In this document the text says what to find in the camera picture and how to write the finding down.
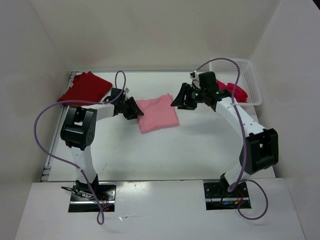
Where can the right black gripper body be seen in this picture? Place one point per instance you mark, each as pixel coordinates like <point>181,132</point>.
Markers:
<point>197,95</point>

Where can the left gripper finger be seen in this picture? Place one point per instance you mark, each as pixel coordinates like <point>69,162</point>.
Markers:
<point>131,115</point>
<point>133,107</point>

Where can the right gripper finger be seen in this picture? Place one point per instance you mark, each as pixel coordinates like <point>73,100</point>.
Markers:
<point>191,106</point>
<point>182,95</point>

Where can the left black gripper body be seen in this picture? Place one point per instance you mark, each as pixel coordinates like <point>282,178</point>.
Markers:
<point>125,107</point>

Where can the light pink t-shirt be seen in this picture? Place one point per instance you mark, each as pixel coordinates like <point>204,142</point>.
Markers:
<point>157,114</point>

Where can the dark red t-shirt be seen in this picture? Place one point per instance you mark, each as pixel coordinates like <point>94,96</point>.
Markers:
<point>87,87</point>

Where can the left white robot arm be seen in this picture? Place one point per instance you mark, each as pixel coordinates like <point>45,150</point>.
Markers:
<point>78,132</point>

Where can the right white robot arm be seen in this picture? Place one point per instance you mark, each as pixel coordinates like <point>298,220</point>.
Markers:
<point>260,149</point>

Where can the magenta t-shirt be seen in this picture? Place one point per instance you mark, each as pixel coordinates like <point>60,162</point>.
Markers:
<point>240,95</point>

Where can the white plastic basket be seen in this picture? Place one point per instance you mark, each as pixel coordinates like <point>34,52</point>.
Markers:
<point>226,72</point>

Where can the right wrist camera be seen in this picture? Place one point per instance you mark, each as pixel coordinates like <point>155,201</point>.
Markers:
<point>205,81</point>

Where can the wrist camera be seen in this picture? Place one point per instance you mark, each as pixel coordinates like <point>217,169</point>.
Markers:
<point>205,81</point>
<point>117,96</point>

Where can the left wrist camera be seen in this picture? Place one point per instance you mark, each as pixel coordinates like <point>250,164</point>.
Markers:
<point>117,96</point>

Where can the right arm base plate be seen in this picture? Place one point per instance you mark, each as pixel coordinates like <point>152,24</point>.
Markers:
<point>216,199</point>

